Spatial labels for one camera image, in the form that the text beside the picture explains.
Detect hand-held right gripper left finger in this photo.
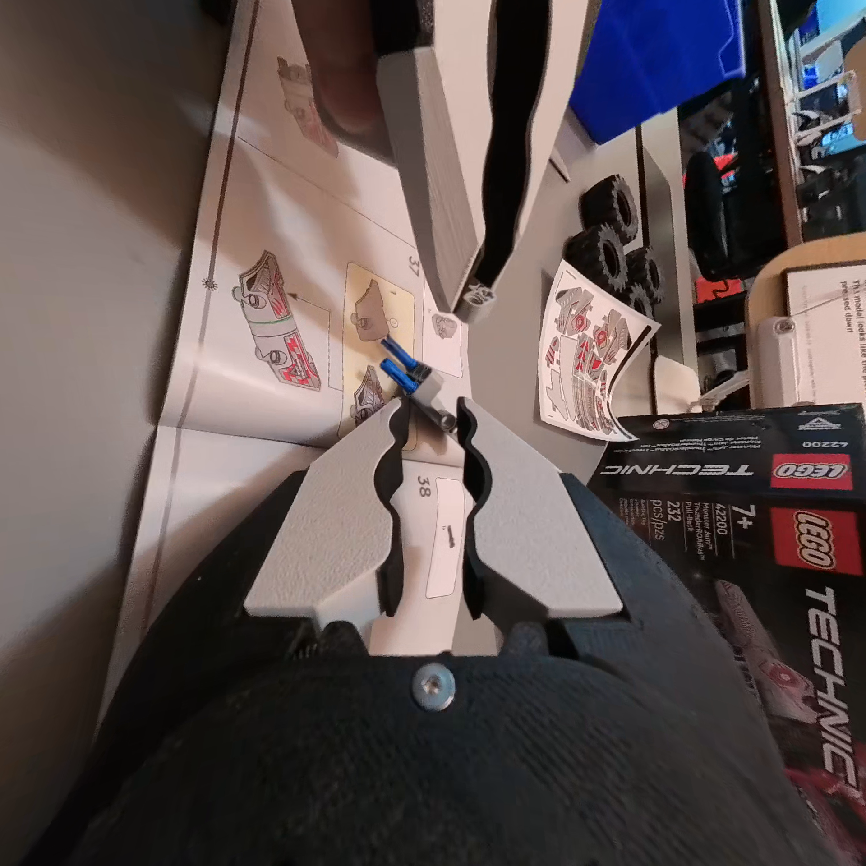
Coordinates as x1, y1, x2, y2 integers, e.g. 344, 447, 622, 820
244, 401, 414, 626

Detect person's left hand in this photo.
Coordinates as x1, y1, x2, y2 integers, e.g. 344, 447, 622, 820
308, 0, 396, 136

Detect instruction sign on board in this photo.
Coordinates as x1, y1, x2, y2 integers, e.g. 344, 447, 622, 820
744, 237, 866, 410

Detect grey toy piece blue pins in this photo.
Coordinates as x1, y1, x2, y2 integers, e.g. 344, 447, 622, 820
379, 337, 456, 434

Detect black toy set box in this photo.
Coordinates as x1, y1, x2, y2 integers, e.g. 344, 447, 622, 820
585, 402, 866, 866

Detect white desk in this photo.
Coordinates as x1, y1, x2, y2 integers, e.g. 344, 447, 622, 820
0, 0, 701, 866

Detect white sign holder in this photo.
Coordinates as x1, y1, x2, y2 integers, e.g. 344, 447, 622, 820
751, 314, 813, 407

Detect black office chair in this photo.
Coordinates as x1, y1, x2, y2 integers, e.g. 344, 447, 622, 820
683, 152, 792, 302

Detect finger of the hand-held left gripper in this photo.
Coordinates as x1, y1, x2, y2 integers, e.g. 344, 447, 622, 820
376, 0, 499, 317
456, 0, 599, 320

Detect blue plastic bin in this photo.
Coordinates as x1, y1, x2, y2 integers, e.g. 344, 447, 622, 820
567, 0, 745, 146

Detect grey desk cable cover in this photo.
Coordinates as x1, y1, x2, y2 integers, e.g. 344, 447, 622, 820
636, 125, 698, 380

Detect building instruction booklet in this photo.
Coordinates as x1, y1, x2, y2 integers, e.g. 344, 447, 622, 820
98, 0, 505, 728

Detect wooden office table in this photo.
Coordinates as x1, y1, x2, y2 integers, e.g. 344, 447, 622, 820
754, 0, 806, 248

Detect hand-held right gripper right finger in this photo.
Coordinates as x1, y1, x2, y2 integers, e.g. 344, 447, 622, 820
456, 398, 623, 626

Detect toy sticker sheet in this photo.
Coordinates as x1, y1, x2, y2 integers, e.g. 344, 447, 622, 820
538, 260, 660, 441

